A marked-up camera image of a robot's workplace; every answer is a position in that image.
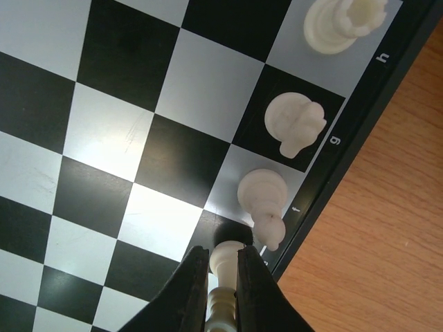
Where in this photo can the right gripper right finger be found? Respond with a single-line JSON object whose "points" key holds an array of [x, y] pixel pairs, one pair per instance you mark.
{"points": [[260, 304]]}

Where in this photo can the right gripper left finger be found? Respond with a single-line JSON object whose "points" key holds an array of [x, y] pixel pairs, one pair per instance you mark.
{"points": [[181, 304]]}

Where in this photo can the white bishop chess piece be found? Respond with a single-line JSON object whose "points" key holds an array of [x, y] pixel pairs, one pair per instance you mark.
{"points": [[262, 193]]}

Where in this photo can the white knight chess piece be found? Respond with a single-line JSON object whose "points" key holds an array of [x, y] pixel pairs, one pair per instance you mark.
{"points": [[295, 121]]}

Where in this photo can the white rook chess piece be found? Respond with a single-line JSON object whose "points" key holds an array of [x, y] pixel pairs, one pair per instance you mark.
{"points": [[331, 27]]}

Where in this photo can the black and silver chessboard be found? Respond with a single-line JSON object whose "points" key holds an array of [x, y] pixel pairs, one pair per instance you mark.
{"points": [[126, 127]]}

